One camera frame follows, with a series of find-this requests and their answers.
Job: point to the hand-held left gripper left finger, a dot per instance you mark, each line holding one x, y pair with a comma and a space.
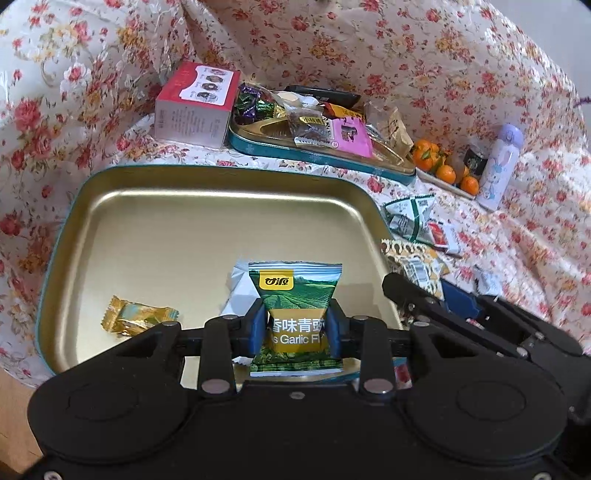
256, 323

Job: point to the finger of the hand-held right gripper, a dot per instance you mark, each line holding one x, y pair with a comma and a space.
461, 300
415, 300

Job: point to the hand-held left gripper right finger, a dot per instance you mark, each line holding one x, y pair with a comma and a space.
336, 327

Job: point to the grey yellow snack packet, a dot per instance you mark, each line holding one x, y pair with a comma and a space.
420, 267

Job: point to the black white snack packet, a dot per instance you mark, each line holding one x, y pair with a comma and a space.
489, 281

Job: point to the white barcode snack packet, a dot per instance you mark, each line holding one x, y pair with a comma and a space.
240, 290

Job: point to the green pea snack packet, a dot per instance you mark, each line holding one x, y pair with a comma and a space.
295, 286

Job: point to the white red snack packet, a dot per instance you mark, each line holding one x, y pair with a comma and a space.
445, 237

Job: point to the grey green snack packet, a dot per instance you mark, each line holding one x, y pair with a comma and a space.
408, 217

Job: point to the gold candy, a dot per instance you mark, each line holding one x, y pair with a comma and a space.
138, 318

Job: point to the gold tin tray blue rim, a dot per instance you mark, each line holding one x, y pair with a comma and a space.
161, 240

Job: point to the blue tin holding snacks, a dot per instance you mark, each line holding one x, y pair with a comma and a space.
300, 159

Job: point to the pile of mandarin oranges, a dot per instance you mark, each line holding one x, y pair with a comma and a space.
445, 173

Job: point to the brown kiwi fruit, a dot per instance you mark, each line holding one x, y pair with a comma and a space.
458, 166

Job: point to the lilac rabbit print bottle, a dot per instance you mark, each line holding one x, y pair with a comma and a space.
498, 170

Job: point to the black drink can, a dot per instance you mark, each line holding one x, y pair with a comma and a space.
475, 164

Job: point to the brown paper packet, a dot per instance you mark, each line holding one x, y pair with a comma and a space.
399, 131

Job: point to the pink snack packet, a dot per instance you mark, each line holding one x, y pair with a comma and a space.
353, 138

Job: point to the white black lettered packet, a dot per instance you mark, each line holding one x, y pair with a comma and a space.
331, 131

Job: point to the translucent silver packet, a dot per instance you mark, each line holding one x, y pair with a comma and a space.
376, 115

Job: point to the clear dark cake packet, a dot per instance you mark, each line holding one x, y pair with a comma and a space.
314, 136

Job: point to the orange snack packet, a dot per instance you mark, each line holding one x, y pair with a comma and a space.
346, 111

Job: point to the green foil candy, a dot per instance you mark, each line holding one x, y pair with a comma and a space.
265, 110

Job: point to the clear walnut cake packet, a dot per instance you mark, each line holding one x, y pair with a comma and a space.
304, 115

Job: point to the red carton with photo label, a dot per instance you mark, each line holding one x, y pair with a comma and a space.
194, 115

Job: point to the black remote control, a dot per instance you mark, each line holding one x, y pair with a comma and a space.
337, 97

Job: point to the purple foil candy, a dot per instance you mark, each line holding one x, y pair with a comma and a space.
247, 104

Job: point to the cream wrapped candy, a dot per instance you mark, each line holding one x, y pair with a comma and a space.
291, 98

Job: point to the floral cloth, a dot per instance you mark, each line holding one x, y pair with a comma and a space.
92, 69

